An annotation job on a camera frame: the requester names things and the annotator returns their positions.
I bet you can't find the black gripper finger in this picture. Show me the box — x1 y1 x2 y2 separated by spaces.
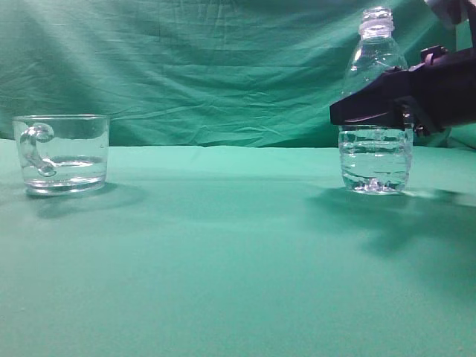
329 68 413 129

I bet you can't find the clear plastic water bottle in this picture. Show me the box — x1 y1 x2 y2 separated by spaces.
338 6 414 194

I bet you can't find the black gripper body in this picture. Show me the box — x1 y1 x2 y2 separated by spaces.
411 46 475 136

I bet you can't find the clear glass mug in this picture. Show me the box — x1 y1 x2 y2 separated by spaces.
12 114 110 196

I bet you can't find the green table cloth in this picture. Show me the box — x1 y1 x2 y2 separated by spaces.
1 140 475 356

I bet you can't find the green backdrop cloth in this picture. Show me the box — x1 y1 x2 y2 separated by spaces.
0 0 476 152

